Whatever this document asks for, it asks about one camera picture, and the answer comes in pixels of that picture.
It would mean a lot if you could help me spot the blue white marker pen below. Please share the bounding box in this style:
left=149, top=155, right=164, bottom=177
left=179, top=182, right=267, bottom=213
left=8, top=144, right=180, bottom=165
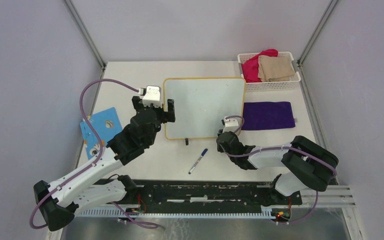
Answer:
left=188, top=148, right=208, bottom=175

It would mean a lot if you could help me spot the yellow framed whiteboard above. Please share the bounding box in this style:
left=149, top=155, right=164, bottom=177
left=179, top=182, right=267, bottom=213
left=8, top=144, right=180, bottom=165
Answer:
left=162, top=77, right=246, bottom=140

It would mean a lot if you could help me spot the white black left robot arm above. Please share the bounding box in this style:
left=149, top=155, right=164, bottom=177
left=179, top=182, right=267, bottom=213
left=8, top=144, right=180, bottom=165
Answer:
left=29, top=96, right=176, bottom=232

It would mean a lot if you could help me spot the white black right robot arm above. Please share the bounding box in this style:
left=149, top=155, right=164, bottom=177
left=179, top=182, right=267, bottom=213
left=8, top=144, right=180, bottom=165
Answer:
left=216, top=130, right=339, bottom=207

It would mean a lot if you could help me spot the blue picture book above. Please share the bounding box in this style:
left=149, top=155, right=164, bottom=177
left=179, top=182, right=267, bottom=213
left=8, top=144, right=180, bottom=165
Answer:
left=79, top=107, right=123, bottom=160

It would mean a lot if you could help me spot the purple towel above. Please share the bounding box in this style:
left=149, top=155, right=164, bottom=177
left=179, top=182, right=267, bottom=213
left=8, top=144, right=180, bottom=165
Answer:
left=241, top=101, right=296, bottom=131

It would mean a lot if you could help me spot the red cloth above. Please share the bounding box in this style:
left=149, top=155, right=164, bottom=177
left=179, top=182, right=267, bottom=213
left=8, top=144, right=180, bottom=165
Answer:
left=241, top=49, right=279, bottom=83

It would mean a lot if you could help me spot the beige cloth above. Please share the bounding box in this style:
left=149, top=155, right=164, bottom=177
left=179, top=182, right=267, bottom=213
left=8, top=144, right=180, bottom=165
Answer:
left=257, top=55, right=296, bottom=82

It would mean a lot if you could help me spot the white perforated plastic basket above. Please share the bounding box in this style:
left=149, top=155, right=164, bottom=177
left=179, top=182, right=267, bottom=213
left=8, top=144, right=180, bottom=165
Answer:
left=237, top=51, right=302, bottom=92

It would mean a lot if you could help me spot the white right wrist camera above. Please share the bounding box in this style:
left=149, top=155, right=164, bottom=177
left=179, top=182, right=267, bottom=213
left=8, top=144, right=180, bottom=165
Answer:
left=221, top=115, right=241, bottom=133

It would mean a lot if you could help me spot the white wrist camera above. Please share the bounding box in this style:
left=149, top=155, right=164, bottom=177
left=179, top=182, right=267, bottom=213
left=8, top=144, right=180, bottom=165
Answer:
left=221, top=115, right=241, bottom=133
left=137, top=85, right=163, bottom=108

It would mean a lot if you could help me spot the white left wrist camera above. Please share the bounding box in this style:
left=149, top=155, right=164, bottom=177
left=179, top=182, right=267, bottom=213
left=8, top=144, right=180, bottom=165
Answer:
left=137, top=85, right=163, bottom=108

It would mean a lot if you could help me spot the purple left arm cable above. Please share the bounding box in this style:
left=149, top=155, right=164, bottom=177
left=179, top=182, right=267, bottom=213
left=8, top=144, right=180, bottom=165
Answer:
left=29, top=78, right=141, bottom=230

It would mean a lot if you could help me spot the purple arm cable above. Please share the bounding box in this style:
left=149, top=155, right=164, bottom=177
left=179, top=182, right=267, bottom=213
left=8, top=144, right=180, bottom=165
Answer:
left=220, top=114, right=338, bottom=224
left=29, top=78, right=141, bottom=230

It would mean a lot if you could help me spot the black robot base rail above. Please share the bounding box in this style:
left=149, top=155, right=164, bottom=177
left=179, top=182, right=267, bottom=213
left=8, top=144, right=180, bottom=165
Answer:
left=117, top=179, right=303, bottom=215

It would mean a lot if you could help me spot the aluminium frame rail right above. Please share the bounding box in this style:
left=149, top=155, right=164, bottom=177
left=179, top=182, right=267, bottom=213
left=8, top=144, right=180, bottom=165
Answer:
left=297, top=0, right=341, bottom=149

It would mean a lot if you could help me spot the aluminium frame rail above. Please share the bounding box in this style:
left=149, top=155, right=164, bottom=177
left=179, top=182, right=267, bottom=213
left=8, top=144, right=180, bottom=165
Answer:
left=62, top=0, right=107, bottom=72
left=297, top=0, right=341, bottom=149

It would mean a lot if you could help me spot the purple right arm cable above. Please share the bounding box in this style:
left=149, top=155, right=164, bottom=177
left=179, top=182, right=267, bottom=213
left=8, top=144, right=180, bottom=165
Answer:
left=220, top=114, right=338, bottom=224

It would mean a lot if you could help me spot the aluminium frame rail left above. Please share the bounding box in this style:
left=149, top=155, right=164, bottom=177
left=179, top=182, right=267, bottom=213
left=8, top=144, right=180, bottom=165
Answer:
left=62, top=0, right=107, bottom=72

